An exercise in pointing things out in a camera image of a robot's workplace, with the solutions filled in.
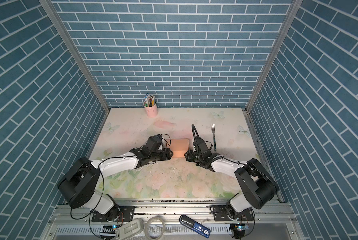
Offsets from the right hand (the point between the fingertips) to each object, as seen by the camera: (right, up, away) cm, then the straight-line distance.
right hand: (184, 153), depth 90 cm
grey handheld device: (-23, -30, -22) cm, 43 cm away
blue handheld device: (+5, -28, -23) cm, 37 cm away
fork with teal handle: (+21, +15, +18) cm, 32 cm away
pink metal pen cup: (-25, +27, +21) cm, 43 cm away
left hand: (-8, 0, -2) cm, 9 cm away
